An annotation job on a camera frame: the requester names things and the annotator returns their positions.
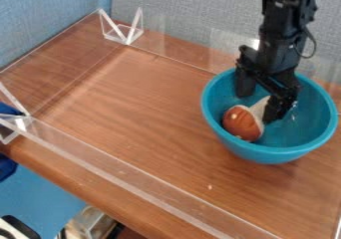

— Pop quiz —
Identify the grey metal frame below table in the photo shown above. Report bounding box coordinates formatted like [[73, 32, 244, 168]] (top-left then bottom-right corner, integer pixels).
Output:
[[56, 206, 117, 239]]

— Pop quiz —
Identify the clear acrylic corner bracket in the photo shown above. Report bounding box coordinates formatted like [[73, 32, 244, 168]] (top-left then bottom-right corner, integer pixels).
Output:
[[97, 7, 144, 45], [0, 82, 30, 144]]

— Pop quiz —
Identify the blue cloth object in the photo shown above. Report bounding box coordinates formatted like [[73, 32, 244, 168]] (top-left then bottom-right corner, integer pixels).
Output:
[[0, 102, 22, 182]]

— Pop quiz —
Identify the clear acrylic front barrier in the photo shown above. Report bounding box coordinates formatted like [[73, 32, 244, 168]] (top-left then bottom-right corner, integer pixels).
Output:
[[0, 117, 280, 239]]

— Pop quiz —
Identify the clear acrylic corner bracket back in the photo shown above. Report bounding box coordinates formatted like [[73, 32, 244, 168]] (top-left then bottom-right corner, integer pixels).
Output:
[[97, 7, 144, 45]]

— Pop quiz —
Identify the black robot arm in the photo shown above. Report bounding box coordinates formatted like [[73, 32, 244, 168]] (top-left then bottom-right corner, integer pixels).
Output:
[[233, 0, 318, 123]]

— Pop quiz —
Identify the clear acrylic corner bracket front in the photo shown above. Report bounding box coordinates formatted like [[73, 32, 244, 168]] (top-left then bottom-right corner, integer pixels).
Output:
[[0, 82, 30, 144]]

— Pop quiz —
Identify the clear acrylic barrier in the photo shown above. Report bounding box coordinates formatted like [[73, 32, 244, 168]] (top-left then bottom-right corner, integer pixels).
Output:
[[0, 117, 280, 239], [132, 19, 341, 93]]

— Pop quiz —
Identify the brown toy mushroom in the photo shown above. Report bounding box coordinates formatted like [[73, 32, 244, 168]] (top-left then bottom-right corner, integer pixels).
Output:
[[220, 96, 268, 142]]

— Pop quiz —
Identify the black and white object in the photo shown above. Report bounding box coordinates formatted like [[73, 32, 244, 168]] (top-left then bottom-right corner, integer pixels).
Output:
[[0, 215, 41, 239]]

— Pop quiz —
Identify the clear acrylic back barrier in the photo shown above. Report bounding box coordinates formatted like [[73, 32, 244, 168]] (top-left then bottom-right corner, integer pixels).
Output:
[[132, 19, 341, 93]]

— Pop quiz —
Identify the blue plastic bowl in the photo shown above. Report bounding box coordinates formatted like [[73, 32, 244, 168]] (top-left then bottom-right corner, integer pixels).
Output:
[[200, 69, 338, 164]]

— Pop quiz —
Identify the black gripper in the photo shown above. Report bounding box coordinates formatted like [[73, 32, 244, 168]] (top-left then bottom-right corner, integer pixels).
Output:
[[233, 45, 299, 123]]

